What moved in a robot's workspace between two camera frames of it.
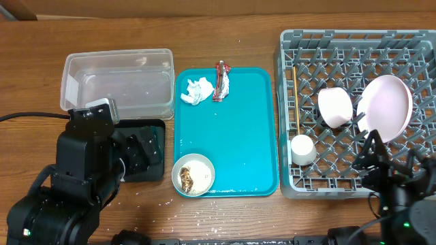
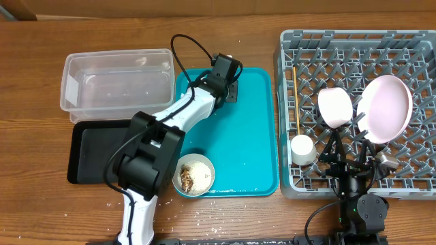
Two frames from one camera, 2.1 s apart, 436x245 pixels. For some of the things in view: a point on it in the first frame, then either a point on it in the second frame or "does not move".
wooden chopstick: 297,101 does not move
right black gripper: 380,167 to 347,169
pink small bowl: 335,106 does not move
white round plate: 385,105 does not move
